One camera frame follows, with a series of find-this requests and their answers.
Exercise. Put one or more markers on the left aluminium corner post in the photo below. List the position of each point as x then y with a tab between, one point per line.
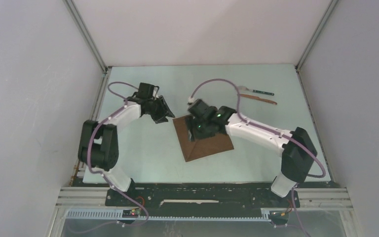
81	25

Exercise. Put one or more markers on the brown wooden knife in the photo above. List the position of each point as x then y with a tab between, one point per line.
258	99

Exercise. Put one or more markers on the aluminium frame profile front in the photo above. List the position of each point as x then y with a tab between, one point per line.
87	198

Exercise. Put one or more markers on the aluminium corner post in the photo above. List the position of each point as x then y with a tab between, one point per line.
81	25
316	34

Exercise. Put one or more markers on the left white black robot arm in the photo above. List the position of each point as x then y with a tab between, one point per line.
99	147

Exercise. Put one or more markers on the right aluminium corner post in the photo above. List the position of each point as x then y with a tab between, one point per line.
316	34

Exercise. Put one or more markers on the brown cloth napkin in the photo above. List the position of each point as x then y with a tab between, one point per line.
197	149

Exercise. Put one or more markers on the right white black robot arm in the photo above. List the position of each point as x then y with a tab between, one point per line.
295	148

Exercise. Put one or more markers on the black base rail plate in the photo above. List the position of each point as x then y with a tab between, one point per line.
203	200

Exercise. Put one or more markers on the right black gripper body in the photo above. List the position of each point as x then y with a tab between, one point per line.
200	128

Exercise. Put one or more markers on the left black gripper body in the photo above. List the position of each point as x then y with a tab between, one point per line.
154	103

